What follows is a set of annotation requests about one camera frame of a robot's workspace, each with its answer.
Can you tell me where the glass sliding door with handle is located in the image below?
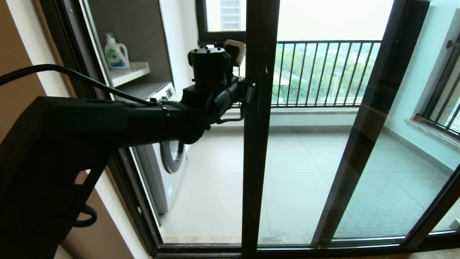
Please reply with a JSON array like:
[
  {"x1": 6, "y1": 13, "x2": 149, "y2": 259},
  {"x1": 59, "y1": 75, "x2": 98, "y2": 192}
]
[{"x1": 241, "y1": 0, "x2": 460, "y2": 259}]

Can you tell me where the long stone window sill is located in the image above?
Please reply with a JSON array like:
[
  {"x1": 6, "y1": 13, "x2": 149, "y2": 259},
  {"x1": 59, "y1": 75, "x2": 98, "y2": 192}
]
[{"x1": 201, "y1": 107, "x2": 360, "y2": 116}]

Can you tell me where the black balcony railing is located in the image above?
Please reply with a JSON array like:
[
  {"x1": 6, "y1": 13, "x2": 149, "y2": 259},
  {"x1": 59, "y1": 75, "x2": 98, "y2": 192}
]
[{"x1": 199, "y1": 40, "x2": 382, "y2": 109}]

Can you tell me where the white shelf board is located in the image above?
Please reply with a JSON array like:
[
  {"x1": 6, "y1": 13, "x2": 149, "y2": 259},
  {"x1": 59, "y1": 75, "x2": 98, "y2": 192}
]
[{"x1": 110, "y1": 62, "x2": 151, "y2": 87}]

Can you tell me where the dark brown cabinet panel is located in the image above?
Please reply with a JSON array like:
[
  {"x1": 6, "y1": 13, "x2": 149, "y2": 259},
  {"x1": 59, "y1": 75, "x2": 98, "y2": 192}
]
[{"x1": 86, "y1": 0, "x2": 174, "y2": 90}]

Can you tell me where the silver front-load washing machine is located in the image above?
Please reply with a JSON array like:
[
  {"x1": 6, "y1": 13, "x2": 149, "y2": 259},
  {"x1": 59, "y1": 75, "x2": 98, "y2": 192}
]
[{"x1": 115, "y1": 82, "x2": 189, "y2": 215}]

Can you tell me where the white detergent bottle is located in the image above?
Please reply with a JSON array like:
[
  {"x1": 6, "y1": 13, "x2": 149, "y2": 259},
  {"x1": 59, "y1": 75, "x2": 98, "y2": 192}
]
[{"x1": 104, "y1": 33, "x2": 130, "y2": 70}]

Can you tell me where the black framed glass door panel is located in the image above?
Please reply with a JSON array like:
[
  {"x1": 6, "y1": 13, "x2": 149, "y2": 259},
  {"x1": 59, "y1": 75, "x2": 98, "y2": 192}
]
[{"x1": 311, "y1": 0, "x2": 460, "y2": 252}]

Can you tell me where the short stone window sill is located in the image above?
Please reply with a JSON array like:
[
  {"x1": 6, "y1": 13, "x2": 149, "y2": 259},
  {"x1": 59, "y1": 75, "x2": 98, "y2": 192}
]
[{"x1": 403, "y1": 119, "x2": 460, "y2": 153}]

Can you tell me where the thin black left camera cable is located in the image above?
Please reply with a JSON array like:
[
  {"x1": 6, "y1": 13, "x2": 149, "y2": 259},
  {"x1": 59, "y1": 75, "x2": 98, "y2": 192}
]
[{"x1": 216, "y1": 103, "x2": 248, "y2": 125}]

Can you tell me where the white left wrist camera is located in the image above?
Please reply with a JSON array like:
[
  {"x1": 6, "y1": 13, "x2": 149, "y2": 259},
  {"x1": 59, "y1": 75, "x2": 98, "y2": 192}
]
[{"x1": 224, "y1": 39, "x2": 247, "y2": 68}]

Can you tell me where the black window frame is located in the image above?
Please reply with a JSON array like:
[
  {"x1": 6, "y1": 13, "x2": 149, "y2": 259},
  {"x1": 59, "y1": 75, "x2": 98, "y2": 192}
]
[{"x1": 195, "y1": 0, "x2": 248, "y2": 108}]

